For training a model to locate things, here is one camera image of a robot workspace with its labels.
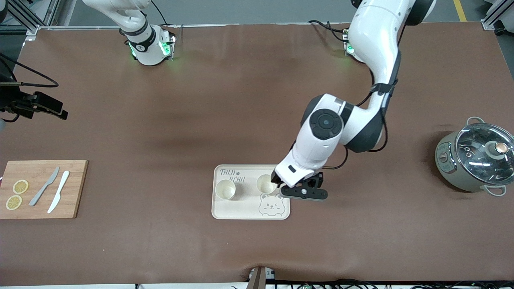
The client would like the white plastic cup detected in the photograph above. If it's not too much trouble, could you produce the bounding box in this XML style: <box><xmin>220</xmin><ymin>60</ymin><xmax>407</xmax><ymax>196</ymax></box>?
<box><xmin>215</xmin><ymin>179</ymin><xmax>237</xmax><ymax>201</ymax></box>
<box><xmin>256</xmin><ymin>174</ymin><xmax>278</xmax><ymax>195</ymax></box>

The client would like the beige bear print tray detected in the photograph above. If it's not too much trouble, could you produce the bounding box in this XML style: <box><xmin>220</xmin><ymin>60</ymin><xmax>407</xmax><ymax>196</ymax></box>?
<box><xmin>212</xmin><ymin>164</ymin><xmax>291</xmax><ymax>220</ymax></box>

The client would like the grey plastic knife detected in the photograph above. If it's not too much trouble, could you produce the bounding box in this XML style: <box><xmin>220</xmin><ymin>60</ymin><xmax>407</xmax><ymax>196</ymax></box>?
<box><xmin>29</xmin><ymin>167</ymin><xmax>60</xmax><ymax>207</ymax></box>

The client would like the white plastic knife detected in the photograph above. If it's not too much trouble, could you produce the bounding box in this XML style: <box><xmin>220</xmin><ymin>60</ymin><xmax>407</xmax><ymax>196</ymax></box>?
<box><xmin>47</xmin><ymin>171</ymin><xmax>70</xmax><ymax>214</ymax></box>

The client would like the wooden cutting board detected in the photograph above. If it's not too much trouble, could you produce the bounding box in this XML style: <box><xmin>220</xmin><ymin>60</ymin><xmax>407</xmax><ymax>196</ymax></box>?
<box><xmin>0</xmin><ymin>160</ymin><xmax>89</xmax><ymax>220</ymax></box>

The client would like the brown table mat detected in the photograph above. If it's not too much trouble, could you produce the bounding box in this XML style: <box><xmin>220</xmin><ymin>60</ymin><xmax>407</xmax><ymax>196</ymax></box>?
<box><xmin>0</xmin><ymin>22</ymin><xmax>514</xmax><ymax>286</ymax></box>

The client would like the grey-green cooking pot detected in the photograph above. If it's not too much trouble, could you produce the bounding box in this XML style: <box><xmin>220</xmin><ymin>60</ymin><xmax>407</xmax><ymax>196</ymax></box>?
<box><xmin>435</xmin><ymin>116</ymin><xmax>514</xmax><ymax>197</ymax></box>

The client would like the glass pot lid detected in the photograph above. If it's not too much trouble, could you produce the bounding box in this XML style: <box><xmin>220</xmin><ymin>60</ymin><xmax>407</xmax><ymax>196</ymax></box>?
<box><xmin>456</xmin><ymin>122</ymin><xmax>514</xmax><ymax>186</ymax></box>

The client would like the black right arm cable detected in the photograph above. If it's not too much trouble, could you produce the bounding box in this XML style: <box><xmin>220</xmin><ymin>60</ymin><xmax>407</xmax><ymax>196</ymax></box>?
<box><xmin>0</xmin><ymin>53</ymin><xmax>59</xmax><ymax>88</ymax></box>

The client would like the aluminium frame profile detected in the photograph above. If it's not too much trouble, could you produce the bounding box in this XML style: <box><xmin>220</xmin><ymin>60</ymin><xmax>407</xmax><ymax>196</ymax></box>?
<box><xmin>0</xmin><ymin>0</ymin><xmax>61</xmax><ymax>43</ymax></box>
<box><xmin>481</xmin><ymin>0</ymin><xmax>514</xmax><ymax>37</ymax></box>

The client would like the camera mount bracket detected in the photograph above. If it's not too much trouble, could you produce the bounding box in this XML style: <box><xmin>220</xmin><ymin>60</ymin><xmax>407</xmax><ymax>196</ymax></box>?
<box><xmin>248</xmin><ymin>266</ymin><xmax>276</xmax><ymax>289</ymax></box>

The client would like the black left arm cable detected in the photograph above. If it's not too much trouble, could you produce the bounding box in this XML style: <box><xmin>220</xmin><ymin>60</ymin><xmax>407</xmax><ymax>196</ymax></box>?
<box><xmin>321</xmin><ymin>50</ymin><xmax>402</xmax><ymax>170</ymax></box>

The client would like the black arm base cable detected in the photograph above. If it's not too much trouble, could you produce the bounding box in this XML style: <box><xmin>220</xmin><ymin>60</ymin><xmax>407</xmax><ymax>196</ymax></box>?
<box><xmin>307</xmin><ymin>19</ymin><xmax>350</xmax><ymax>43</ymax></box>
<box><xmin>151</xmin><ymin>0</ymin><xmax>170</xmax><ymax>28</ymax></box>

